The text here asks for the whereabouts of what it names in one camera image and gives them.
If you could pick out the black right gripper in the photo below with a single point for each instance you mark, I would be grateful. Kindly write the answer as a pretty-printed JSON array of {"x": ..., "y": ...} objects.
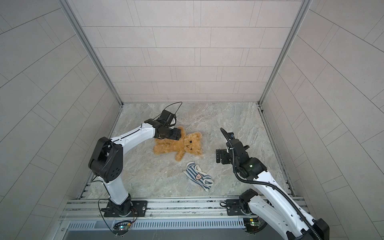
[{"x": 223, "y": 153}]

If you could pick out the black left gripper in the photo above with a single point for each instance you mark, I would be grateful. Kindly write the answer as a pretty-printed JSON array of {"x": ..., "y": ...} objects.
[{"x": 176, "y": 134}]

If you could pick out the blue white striped sweater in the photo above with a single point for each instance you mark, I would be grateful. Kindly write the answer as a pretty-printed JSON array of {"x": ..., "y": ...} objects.
[{"x": 196, "y": 175}]

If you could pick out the brown teddy bear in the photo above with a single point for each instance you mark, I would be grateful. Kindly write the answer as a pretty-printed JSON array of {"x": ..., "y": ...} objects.
[{"x": 188, "y": 143}]

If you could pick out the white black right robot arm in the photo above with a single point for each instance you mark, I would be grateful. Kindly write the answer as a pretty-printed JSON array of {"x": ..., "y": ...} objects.
[{"x": 268, "y": 200}]

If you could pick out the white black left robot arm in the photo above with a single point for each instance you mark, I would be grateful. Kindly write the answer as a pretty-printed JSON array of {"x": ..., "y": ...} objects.
[{"x": 108, "y": 157}]

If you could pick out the right green circuit board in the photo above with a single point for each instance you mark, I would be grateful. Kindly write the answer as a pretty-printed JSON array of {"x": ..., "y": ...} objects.
[{"x": 251, "y": 225}]

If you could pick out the green circuit board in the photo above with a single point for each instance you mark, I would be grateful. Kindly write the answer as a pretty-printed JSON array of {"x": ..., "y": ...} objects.
[
  {"x": 121, "y": 228},
  {"x": 251, "y": 225}
]

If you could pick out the left green circuit board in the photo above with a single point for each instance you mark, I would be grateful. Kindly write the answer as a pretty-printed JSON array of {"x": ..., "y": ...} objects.
[{"x": 121, "y": 228}]

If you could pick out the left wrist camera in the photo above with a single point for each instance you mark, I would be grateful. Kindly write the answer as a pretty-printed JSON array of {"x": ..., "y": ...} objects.
[{"x": 167, "y": 118}]

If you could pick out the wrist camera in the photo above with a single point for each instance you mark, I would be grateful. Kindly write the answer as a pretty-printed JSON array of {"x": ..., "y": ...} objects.
[
  {"x": 167, "y": 118},
  {"x": 229, "y": 137}
]

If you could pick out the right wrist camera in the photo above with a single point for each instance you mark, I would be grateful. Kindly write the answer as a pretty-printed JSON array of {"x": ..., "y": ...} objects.
[{"x": 229, "y": 137}]

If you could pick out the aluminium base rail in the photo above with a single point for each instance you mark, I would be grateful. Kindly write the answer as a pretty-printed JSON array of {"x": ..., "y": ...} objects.
[{"x": 161, "y": 214}]

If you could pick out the aluminium left corner post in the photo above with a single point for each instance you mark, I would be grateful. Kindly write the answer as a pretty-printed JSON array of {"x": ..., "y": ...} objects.
[{"x": 88, "y": 47}]

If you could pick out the aluminium corner post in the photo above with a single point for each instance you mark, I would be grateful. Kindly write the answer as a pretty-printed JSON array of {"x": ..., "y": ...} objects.
[
  {"x": 88, "y": 47},
  {"x": 290, "y": 38}
]

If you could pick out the aluminium right corner post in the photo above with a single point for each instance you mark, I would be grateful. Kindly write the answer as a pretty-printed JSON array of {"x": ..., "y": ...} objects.
[{"x": 290, "y": 38}]

